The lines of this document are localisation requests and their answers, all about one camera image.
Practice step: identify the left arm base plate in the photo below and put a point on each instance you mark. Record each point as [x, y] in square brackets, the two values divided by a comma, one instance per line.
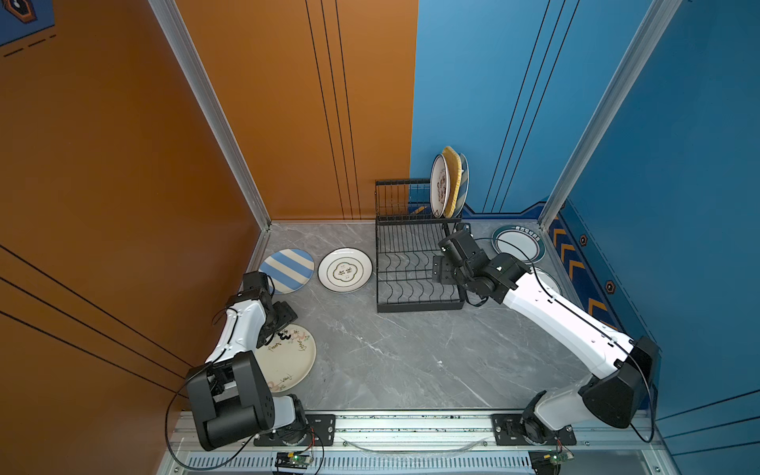
[320, 429]

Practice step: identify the circuit board right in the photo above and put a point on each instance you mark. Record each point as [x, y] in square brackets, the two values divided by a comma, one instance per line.
[548, 463]

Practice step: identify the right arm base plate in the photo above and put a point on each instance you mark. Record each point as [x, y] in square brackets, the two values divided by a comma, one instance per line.
[511, 430]

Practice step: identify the aluminium corner post left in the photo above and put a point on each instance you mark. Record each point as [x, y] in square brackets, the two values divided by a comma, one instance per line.
[180, 41]

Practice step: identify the aluminium front rail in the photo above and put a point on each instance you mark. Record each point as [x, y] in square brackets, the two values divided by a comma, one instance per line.
[425, 442]

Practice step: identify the blue striped plate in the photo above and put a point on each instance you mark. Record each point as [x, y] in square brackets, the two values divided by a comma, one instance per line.
[289, 270]
[463, 188]

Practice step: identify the black wire dish rack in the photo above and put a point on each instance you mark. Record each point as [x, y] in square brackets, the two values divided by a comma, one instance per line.
[407, 237]

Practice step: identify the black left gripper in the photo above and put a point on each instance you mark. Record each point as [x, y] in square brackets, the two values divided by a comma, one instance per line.
[286, 314]

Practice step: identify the aluminium corner post right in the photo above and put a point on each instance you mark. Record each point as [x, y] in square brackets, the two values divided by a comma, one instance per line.
[647, 36]

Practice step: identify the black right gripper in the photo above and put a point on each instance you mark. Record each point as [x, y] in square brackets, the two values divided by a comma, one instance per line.
[441, 265]

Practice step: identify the orange sunburst plate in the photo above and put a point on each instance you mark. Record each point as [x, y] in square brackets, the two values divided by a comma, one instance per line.
[548, 281]

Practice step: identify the green circuit board left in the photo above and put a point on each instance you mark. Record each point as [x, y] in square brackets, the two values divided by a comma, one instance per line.
[293, 463]

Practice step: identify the aluminium corner post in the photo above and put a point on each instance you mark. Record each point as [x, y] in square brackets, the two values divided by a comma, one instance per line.
[180, 41]
[647, 36]

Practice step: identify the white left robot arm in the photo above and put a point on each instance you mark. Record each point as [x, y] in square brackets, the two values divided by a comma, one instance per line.
[229, 396]

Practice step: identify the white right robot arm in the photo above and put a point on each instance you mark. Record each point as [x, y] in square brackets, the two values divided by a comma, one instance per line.
[621, 371]

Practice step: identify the white plate red characters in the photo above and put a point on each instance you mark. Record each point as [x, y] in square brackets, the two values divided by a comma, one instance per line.
[439, 186]

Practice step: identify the white flower outline plate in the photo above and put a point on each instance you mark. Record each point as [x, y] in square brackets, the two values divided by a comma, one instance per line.
[345, 270]

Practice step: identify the yellow woven tray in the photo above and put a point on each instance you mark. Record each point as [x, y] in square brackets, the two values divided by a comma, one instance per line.
[455, 169]

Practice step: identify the green rimmed white plate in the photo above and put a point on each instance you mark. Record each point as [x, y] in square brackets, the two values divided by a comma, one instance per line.
[520, 241]

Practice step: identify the cream floral plate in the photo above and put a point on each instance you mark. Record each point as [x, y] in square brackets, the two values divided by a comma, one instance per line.
[287, 359]

